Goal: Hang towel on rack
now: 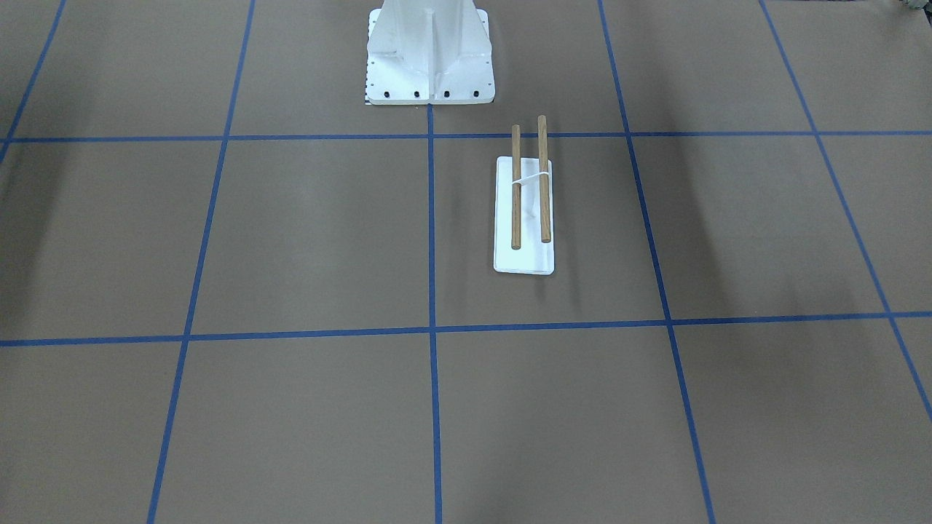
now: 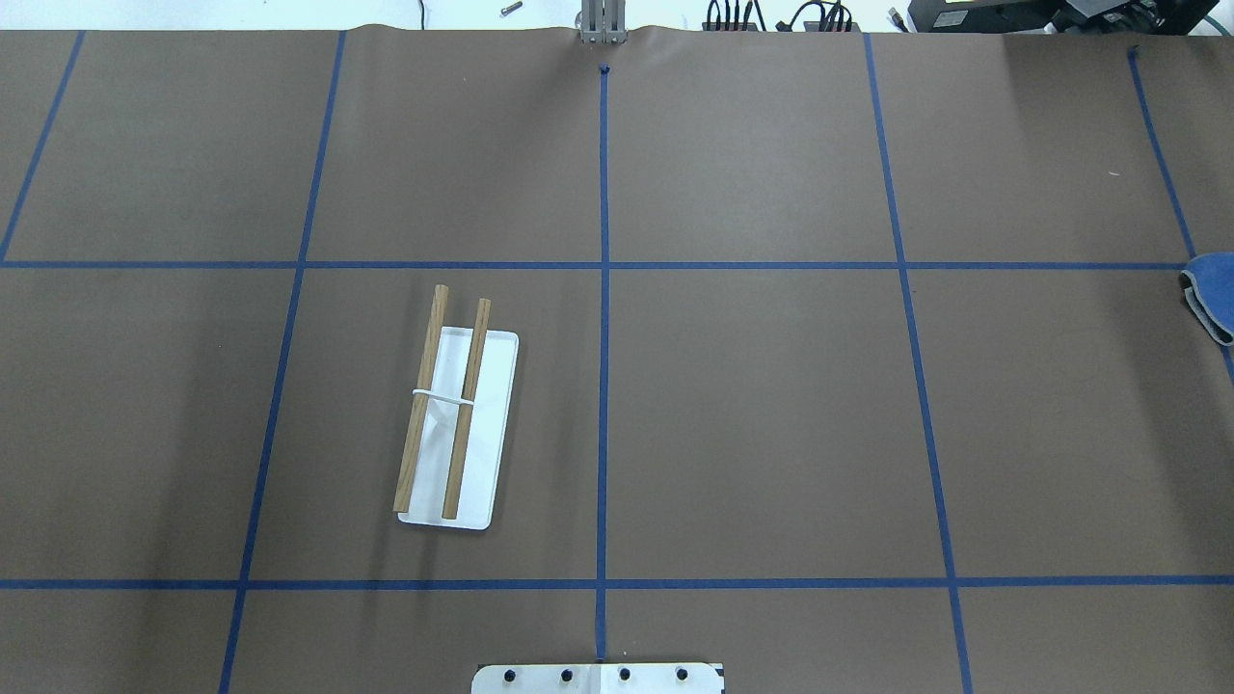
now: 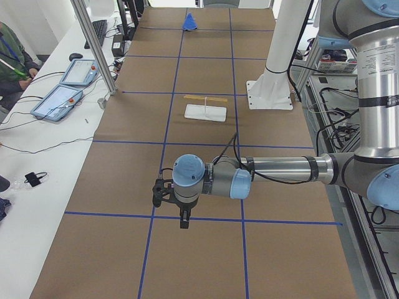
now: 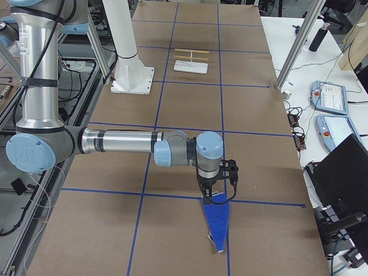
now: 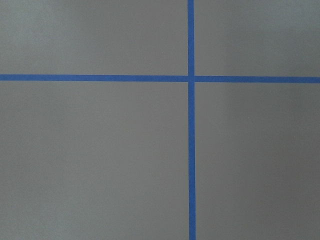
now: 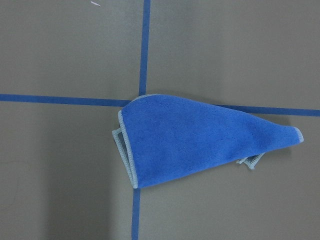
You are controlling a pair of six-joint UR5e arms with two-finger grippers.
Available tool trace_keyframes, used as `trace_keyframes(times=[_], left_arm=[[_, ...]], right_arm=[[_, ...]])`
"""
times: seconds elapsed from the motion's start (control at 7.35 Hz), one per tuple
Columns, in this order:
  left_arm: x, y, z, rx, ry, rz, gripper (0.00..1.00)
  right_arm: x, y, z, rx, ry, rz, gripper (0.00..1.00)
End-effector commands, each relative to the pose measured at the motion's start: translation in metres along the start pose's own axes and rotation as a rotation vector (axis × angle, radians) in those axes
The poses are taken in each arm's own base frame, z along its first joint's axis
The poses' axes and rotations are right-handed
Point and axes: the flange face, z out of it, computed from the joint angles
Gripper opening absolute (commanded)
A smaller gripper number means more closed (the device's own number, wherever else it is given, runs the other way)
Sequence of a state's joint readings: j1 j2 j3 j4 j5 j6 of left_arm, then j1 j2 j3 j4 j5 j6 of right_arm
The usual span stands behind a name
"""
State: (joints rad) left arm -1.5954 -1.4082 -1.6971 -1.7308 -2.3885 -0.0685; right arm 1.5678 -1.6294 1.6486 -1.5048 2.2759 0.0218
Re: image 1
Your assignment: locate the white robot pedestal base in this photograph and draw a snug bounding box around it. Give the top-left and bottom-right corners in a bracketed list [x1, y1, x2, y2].
[364, 1, 496, 106]

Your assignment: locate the white towel rack base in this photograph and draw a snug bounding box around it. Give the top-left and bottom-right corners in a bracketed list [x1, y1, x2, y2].
[492, 156, 556, 276]

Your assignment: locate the wooden rack rod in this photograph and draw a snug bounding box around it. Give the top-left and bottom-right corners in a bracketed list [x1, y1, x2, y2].
[510, 124, 522, 251]
[538, 115, 552, 243]

